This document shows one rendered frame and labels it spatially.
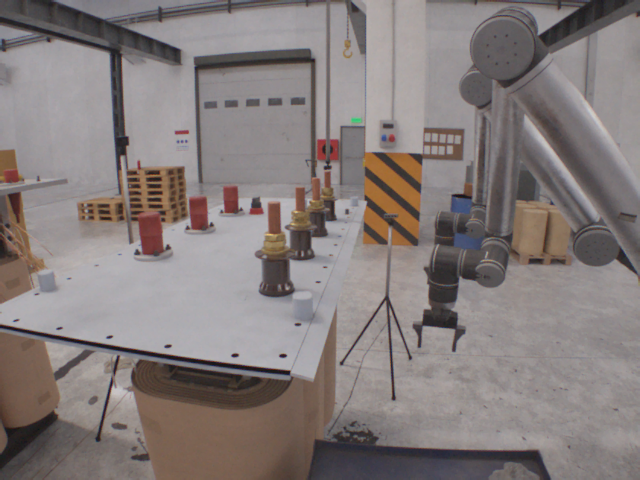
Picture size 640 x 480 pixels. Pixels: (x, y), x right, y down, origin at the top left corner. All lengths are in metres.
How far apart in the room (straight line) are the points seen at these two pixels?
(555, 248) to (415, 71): 3.38
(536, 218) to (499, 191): 4.64
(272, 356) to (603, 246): 1.54
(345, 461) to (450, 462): 0.29
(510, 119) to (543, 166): 0.53
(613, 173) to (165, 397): 1.25
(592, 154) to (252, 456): 1.14
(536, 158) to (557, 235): 4.51
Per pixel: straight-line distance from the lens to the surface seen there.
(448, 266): 1.37
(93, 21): 12.95
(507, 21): 0.97
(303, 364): 0.63
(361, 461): 1.15
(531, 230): 6.03
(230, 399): 1.05
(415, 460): 1.17
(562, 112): 1.02
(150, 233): 1.21
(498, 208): 1.40
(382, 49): 6.36
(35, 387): 2.61
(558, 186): 1.80
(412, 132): 6.23
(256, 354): 0.66
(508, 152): 1.31
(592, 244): 1.88
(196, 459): 1.18
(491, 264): 1.34
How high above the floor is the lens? 1.71
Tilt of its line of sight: 15 degrees down
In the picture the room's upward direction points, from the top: straight up
